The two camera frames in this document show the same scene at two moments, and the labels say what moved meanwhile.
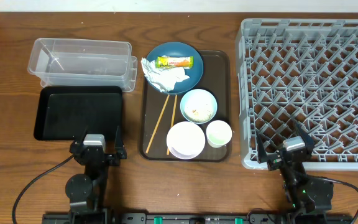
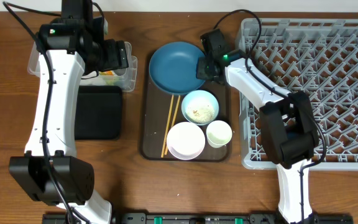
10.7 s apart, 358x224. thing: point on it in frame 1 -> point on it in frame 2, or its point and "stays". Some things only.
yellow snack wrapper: (169, 61) -> (107, 73)
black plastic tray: (63, 111) stays
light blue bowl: (198, 106) stays
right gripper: (262, 155) -> (200, 72)
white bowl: (186, 140) stays
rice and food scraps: (199, 111) stays
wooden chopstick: (158, 124) -> (166, 129)
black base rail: (125, 218) stays
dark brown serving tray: (194, 126) stays
